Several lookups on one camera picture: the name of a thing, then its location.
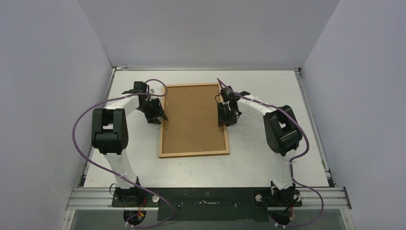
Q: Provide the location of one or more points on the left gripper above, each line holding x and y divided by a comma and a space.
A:
153, 118

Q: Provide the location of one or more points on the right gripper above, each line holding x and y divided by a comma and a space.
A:
226, 112

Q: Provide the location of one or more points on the brown backing board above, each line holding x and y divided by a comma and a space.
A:
192, 125

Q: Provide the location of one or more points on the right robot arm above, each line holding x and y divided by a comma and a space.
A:
281, 134

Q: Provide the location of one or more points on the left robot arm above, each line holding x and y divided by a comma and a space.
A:
110, 137

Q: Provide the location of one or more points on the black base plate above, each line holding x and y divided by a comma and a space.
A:
208, 204

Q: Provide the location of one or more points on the aluminium rail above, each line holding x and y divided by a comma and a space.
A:
101, 198

